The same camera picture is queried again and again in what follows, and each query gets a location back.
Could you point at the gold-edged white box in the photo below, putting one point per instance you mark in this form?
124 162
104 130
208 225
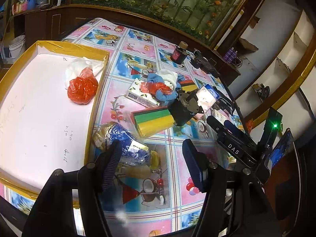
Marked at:
37 103

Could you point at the printed tablecloth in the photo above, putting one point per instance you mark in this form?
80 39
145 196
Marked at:
138 54

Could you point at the cardboard piece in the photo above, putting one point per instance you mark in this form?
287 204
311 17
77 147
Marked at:
248 45

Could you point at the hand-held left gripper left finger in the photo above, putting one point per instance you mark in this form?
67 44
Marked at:
112 163

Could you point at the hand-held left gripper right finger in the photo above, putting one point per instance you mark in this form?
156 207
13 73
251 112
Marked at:
195 167

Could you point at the small black object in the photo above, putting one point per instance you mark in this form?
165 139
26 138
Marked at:
262 90

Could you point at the pink box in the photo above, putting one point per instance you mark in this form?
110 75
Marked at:
19 7

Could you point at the red green yellow striped sponge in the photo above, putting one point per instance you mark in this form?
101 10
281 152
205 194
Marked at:
150 118

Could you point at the black red yellow striped sponge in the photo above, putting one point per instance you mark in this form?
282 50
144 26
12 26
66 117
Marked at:
187 86

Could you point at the glass case with artificial plants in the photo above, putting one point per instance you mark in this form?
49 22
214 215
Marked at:
172 0

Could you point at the dark red bottle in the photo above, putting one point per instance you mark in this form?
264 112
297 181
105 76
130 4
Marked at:
177 54

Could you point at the white plastic bag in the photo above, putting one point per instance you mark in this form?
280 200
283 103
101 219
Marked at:
81 65

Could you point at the black device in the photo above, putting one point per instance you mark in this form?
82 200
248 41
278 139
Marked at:
205 64

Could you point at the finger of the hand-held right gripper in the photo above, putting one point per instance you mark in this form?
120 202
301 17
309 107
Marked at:
224 103
214 124

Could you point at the white rolled poster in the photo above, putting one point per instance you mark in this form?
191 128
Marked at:
232 27

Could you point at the large red plastic bag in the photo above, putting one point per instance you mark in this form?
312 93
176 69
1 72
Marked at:
82 88

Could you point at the lemon print tissue pack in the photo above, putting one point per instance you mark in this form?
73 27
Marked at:
137 92

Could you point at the blue cloth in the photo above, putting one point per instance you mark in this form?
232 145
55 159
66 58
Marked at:
160 96

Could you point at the orange plastic scrap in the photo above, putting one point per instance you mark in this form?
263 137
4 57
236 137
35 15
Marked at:
249 126

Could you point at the blue and white tissue pack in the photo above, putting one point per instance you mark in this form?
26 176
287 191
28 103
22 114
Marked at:
206 96

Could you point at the purple bottle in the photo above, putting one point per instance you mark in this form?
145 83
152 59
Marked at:
227 55
234 55

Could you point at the blue and clear plastic bag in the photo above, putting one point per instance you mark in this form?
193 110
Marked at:
126 135

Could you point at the white cloth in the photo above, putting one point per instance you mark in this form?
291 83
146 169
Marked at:
167 75

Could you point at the white bucket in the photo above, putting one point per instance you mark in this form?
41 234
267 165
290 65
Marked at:
17 47

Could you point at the small red plastic bag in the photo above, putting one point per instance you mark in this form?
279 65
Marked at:
158 87

